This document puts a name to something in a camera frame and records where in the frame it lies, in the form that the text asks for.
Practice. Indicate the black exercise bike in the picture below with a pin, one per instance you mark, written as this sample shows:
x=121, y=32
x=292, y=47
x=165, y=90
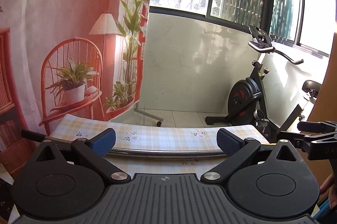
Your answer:
x=244, y=97

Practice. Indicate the printed wall tapestry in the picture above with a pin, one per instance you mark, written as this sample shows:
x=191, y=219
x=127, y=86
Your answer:
x=52, y=16

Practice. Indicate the metal pole with gold end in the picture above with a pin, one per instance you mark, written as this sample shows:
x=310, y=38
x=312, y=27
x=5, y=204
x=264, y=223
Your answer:
x=158, y=153

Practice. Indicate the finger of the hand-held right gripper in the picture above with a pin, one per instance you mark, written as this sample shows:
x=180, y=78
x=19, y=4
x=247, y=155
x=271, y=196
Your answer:
x=312, y=126
x=300, y=140

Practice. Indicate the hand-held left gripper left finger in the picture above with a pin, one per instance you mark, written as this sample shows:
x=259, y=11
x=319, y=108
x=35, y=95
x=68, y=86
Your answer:
x=104, y=141

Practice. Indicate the person's right forearm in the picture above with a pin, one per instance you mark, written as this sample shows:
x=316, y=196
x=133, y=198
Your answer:
x=331, y=189

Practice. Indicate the checked floral tablecloth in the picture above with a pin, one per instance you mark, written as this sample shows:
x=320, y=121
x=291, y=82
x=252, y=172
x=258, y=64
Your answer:
x=163, y=134

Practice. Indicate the wooden board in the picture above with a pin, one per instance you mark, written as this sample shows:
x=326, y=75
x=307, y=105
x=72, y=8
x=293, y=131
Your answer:
x=327, y=108

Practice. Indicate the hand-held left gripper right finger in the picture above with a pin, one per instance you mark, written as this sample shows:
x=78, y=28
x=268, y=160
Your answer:
x=229, y=141

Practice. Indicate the grey backdrop stand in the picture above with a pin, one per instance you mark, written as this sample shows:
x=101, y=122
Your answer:
x=147, y=114

